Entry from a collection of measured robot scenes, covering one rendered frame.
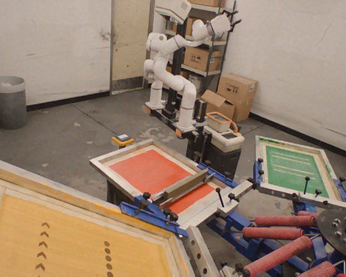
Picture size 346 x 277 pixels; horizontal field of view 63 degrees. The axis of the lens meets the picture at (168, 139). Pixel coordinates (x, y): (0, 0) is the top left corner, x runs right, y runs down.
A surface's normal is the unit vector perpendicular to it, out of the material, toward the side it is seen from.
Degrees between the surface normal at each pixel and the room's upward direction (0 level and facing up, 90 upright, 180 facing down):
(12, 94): 93
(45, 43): 90
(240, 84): 88
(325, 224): 0
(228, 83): 90
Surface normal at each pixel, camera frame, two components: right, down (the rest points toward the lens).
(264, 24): -0.69, 0.26
